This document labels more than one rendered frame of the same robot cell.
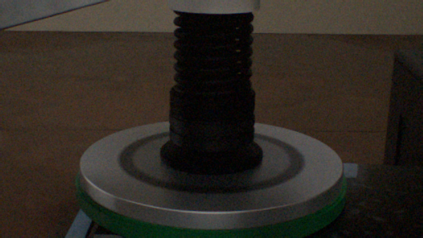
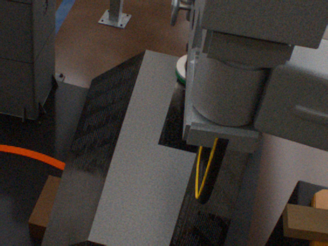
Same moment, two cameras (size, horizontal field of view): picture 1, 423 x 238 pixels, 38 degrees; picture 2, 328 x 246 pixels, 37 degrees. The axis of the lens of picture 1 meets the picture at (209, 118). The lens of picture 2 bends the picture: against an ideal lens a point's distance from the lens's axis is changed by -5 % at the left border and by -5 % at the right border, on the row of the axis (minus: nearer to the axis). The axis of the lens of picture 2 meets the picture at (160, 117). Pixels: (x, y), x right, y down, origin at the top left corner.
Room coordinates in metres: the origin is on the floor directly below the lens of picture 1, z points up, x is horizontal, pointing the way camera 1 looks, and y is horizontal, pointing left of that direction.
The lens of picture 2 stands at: (0.44, -1.70, 2.09)
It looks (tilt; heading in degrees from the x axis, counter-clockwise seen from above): 43 degrees down; 93
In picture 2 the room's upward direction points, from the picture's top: 10 degrees clockwise
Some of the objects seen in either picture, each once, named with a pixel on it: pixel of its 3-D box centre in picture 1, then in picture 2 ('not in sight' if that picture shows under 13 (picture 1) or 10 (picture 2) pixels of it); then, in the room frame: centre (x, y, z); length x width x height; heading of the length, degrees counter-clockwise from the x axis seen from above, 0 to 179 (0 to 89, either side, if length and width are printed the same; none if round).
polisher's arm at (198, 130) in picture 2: not in sight; (222, 28); (0.51, -0.39, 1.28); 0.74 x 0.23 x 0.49; 96
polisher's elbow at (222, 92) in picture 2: not in sight; (233, 74); (0.55, -0.66, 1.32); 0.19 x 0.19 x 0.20
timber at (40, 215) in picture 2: not in sight; (51, 208); (-0.08, -0.32, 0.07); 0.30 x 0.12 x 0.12; 89
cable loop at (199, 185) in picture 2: not in sight; (210, 151); (0.54, -0.66, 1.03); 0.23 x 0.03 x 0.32; 96
